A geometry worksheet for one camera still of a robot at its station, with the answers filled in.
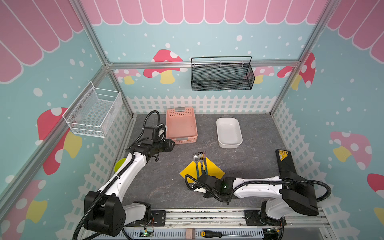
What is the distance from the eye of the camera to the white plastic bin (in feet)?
3.41

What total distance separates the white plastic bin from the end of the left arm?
40 cm

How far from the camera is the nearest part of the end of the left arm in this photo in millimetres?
583
